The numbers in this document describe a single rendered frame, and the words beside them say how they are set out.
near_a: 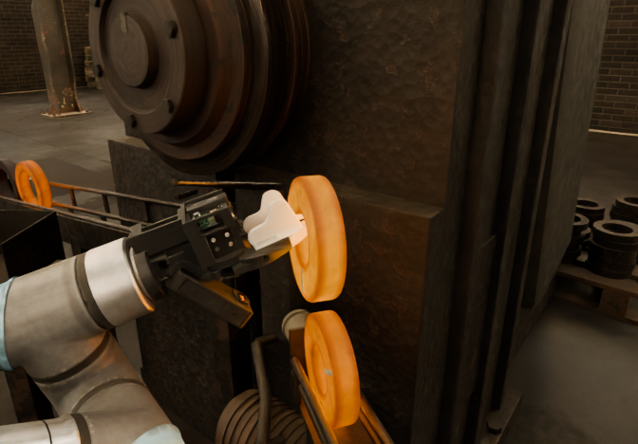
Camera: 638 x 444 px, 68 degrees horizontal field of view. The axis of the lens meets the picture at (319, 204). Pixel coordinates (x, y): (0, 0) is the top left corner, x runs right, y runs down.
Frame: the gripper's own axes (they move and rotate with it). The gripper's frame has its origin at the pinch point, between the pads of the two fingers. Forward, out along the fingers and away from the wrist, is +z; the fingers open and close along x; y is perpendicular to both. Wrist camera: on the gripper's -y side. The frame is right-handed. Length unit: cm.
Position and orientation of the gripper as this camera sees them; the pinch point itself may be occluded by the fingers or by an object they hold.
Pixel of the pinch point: (312, 223)
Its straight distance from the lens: 57.8
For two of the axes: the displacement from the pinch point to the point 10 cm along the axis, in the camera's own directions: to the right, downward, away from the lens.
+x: -2.9, -3.2, 9.0
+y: -2.7, -8.8, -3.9
